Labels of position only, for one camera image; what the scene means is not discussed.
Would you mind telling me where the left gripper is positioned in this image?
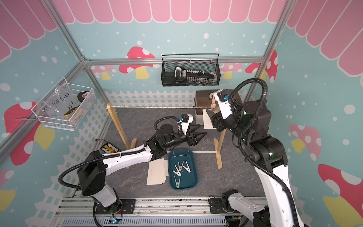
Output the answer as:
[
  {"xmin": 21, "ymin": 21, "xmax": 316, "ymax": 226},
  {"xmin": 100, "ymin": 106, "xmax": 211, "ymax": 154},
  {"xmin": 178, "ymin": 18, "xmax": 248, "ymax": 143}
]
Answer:
[{"xmin": 164, "ymin": 123, "xmax": 207, "ymax": 148}]

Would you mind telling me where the pink clothespin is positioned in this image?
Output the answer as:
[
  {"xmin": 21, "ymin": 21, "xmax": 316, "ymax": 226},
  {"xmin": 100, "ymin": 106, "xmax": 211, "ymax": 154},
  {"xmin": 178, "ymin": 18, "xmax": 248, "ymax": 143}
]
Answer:
[
  {"xmin": 210, "ymin": 95, "xmax": 216, "ymax": 111},
  {"xmin": 178, "ymin": 161, "xmax": 184, "ymax": 172}
]

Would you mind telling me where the white postcard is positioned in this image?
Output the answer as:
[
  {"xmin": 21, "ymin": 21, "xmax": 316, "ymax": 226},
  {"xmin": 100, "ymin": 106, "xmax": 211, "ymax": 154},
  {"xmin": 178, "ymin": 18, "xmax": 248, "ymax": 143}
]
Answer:
[
  {"xmin": 164, "ymin": 160, "xmax": 169, "ymax": 177},
  {"xmin": 146, "ymin": 161, "xmax": 165, "ymax": 186},
  {"xmin": 203, "ymin": 109, "xmax": 214, "ymax": 130},
  {"xmin": 150, "ymin": 159, "xmax": 168, "ymax": 183}
]

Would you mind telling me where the white clothespin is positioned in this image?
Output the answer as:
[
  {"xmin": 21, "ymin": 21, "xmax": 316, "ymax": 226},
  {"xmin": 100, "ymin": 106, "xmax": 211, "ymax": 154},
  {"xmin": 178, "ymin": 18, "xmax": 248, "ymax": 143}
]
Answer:
[
  {"xmin": 182, "ymin": 161, "xmax": 191, "ymax": 173},
  {"xmin": 172, "ymin": 165, "xmax": 181, "ymax": 177}
]

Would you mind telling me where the green clothespin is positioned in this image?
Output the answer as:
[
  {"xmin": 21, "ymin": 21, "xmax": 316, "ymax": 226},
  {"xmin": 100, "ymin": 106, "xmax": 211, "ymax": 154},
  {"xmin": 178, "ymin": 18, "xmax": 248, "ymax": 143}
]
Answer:
[{"xmin": 174, "ymin": 176, "xmax": 181, "ymax": 189}]

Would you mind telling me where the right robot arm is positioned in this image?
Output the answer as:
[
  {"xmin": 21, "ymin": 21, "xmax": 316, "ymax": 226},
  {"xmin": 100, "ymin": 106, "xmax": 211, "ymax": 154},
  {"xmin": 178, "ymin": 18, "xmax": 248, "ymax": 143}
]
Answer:
[{"xmin": 207, "ymin": 78, "xmax": 305, "ymax": 227}]

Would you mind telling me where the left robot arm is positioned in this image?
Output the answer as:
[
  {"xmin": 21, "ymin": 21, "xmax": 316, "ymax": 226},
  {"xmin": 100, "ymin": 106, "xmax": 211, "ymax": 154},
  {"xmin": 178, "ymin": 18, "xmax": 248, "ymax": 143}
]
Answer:
[{"xmin": 58, "ymin": 114, "xmax": 207, "ymax": 210}]

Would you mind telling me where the brown lid storage box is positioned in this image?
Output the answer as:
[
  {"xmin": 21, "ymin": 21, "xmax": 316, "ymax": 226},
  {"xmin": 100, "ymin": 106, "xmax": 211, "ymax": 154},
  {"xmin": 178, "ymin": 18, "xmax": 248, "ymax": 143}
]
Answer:
[{"xmin": 195, "ymin": 89, "xmax": 232, "ymax": 125}]

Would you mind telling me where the wooden drying rack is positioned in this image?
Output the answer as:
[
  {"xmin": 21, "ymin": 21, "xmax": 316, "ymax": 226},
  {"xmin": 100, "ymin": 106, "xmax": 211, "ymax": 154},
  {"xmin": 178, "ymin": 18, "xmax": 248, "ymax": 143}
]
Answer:
[{"xmin": 106, "ymin": 103, "xmax": 226, "ymax": 169}]

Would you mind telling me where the teal plastic tray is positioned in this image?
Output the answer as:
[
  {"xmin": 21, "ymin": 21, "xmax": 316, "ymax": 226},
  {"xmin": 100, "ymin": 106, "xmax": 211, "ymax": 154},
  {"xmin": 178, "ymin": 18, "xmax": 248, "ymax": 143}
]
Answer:
[{"xmin": 168, "ymin": 148, "xmax": 198, "ymax": 190}]

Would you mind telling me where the black socket tool set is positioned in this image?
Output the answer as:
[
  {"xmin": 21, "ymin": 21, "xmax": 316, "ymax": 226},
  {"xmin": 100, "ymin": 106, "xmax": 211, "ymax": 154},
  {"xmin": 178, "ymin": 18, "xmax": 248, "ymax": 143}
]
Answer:
[{"xmin": 174, "ymin": 67, "xmax": 218, "ymax": 84}]

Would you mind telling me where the black yellow small device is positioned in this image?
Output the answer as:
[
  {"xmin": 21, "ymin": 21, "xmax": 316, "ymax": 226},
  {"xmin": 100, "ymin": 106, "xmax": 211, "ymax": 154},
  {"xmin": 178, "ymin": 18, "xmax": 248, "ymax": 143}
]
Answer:
[{"xmin": 100, "ymin": 142, "xmax": 120, "ymax": 154}]

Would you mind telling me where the black tape roll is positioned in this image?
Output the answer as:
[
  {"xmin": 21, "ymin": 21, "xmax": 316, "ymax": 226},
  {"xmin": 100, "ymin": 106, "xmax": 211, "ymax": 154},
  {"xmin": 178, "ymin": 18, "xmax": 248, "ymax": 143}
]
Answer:
[{"xmin": 77, "ymin": 91, "xmax": 89, "ymax": 103}]

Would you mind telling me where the yellow black utility knife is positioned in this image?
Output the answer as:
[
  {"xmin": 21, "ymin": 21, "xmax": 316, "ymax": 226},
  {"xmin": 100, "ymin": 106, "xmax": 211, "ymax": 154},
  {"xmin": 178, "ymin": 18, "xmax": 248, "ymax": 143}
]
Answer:
[{"xmin": 63, "ymin": 107, "xmax": 78, "ymax": 117}]

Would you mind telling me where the clear plastic bag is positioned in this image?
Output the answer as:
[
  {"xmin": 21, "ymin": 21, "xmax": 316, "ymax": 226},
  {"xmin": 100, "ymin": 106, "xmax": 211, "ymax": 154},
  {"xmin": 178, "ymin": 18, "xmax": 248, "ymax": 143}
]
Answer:
[{"xmin": 46, "ymin": 85, "xmax": 79, "ymax": 115}]

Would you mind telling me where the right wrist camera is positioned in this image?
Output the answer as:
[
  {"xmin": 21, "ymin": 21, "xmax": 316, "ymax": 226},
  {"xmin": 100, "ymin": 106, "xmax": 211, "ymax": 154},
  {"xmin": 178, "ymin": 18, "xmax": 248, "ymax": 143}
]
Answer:
[{"xmin": 213, "ymin": 89, "xmax": 232, "ymax": 120}]

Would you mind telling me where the black mesh wall basket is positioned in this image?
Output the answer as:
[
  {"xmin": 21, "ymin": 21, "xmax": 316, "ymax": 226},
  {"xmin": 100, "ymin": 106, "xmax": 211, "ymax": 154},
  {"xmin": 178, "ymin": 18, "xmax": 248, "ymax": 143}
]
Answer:
[{"xmin": 161, "ymin": 54, "xmax": 221, "ymax": 87}]

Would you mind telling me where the white wire wall basket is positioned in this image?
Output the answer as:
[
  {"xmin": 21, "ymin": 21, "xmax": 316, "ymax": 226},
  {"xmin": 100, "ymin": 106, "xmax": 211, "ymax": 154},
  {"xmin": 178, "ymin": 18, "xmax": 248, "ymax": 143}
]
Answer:
[{"xmin": 31, "ymin": 78, "xmax": 96, "ymax": 131}]

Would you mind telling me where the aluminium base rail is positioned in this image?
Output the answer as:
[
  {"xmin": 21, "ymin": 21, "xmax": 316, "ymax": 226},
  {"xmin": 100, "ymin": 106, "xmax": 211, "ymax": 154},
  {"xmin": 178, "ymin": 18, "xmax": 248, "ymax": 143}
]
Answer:
[{"xmin": 51, "ymin": 195, "xmax": 246, "ymax": 227}]

